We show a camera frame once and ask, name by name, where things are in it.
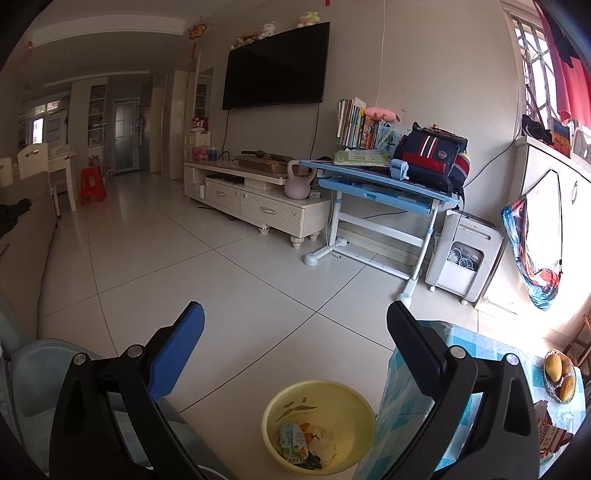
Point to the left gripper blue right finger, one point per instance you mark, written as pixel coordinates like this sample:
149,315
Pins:
421,348

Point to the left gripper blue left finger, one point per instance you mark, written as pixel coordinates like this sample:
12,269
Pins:
171,348

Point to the white tissue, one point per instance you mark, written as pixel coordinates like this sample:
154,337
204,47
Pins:
322,444

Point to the red snack bag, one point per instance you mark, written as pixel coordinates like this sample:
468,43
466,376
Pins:
551,437

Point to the blue checkered tablecloth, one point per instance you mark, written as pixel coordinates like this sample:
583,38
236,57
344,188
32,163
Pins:
485,415

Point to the yellow plastic basin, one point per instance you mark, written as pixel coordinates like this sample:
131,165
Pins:
325,404

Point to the white air purifier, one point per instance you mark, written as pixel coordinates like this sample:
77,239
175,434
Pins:
464,255

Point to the yellow mango left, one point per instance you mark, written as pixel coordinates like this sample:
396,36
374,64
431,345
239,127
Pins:
553,367

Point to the yellow mango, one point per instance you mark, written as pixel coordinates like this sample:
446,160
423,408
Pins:
553,367
567,388

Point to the grey green sofa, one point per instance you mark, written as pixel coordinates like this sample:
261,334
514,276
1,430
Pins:
67,413

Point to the colourful hanging bag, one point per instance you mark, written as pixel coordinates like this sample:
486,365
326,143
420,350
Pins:
540,278

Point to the dark fruit plate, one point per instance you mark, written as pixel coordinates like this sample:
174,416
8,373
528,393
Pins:
568,369

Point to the blue children study desk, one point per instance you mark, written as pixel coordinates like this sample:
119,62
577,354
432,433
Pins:
381,189

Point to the yellow mango right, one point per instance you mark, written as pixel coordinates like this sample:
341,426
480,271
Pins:
567,388

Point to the wooden chair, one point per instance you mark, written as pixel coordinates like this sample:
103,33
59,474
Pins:
579,350

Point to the white tv cabinet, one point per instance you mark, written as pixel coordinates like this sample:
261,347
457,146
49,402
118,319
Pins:
256,198

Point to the white balcony cabinet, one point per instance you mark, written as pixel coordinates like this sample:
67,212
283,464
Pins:
558,189

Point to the red plastic stool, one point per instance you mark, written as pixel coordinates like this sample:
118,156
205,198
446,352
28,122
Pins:
92,187

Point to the navy red school backpack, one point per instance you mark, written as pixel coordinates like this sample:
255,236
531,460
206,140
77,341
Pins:
437,159

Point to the pink kettlebell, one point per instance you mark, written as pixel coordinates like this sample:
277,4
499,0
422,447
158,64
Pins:
298,187

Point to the row of books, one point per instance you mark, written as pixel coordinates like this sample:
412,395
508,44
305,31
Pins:
357,131

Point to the pink plush toy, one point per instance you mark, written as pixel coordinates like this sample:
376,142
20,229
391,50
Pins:
382,114

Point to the white dining chair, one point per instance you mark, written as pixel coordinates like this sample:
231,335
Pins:
36,158

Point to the red hanging garment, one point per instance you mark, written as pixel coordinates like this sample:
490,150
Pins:
571,78

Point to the black wall television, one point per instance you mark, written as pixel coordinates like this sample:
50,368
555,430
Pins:
283,69

